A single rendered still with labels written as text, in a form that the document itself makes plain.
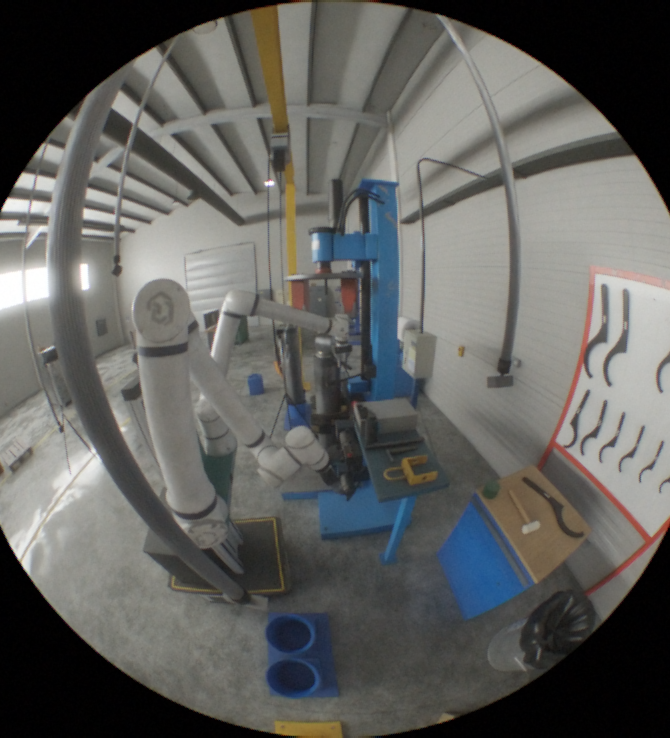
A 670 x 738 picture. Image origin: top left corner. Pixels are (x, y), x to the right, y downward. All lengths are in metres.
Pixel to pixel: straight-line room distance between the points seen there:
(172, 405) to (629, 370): 2.35
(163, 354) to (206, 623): 2.07
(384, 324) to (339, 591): 2.12
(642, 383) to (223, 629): 3.37
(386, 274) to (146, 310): 1.53
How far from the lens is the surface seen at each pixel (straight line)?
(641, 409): 2.12
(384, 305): 1.73
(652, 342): 2.07
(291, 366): 3.15
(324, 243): 1.69
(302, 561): 2.20
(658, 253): 2.17
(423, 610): 2.13
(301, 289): 1.75
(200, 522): 0.72
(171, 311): 0.46
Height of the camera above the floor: 2.03
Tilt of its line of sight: 21 degrees down
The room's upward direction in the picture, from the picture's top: 2 degrees counter-clockwise
